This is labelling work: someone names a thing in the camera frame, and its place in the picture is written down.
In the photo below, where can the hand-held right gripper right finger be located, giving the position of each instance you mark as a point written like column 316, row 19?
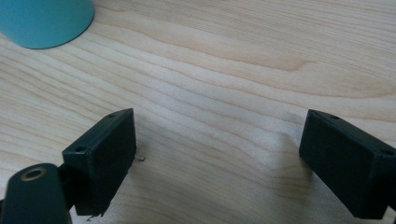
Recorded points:
column 345, row 168

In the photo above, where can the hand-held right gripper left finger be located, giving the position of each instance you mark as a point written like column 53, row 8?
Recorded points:
column 102, row 161

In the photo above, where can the teal cup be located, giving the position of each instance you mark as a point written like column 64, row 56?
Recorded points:
column 43, row 21

